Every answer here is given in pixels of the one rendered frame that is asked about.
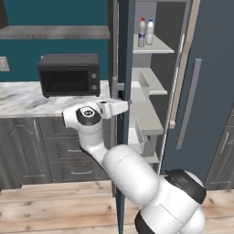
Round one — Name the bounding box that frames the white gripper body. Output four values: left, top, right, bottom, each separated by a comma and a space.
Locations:
108, 101, 130, 118

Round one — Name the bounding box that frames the blue-grey narrow fridge door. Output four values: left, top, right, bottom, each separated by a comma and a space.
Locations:
117, 0, 137, 234

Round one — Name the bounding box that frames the blue-grey wide fridge door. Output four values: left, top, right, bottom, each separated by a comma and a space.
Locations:
159, 0, 234, 185

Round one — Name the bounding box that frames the grey tall cupboard door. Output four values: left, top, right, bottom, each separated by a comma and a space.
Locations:
204, 105, 234, 192

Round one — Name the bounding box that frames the fridge body with shelves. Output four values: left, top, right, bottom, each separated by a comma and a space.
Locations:
131, 0, 194, 174

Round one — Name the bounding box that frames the black microwave oven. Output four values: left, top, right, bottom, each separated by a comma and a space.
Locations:
37, 53, 101, 99

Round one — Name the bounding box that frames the grey drawer front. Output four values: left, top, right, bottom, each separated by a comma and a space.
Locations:
37, 116, 80, 139
44, 137, 99, 163
48, 161, 112, 183

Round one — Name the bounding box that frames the red-capped water bottle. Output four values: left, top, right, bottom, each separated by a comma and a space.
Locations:
137, 17, 147, 48

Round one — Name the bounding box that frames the blue-capped water bottle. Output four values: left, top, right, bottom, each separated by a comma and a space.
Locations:
144, 17, 155, 47

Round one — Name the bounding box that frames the dark range hood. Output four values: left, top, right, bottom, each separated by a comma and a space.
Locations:
0, 0, 10, 30

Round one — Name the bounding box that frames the grey narrow door handle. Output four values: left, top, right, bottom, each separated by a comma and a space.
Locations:
111, 0, 126, 197

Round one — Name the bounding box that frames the grey wide door handle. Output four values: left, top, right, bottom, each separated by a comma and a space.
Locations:
175, 58, 203, 151

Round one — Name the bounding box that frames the silver cupboard door handle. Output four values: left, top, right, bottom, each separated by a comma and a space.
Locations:
32, 120, 41, 143

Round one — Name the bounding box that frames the grey wall shelf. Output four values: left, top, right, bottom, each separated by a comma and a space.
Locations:
0, 25, 112, 40

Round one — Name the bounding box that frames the silver tall cupboard handle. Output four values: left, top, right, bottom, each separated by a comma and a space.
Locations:
218, 132, 229, 155

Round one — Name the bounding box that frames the pale wall socket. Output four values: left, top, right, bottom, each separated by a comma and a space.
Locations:
0, 56, 11, 73

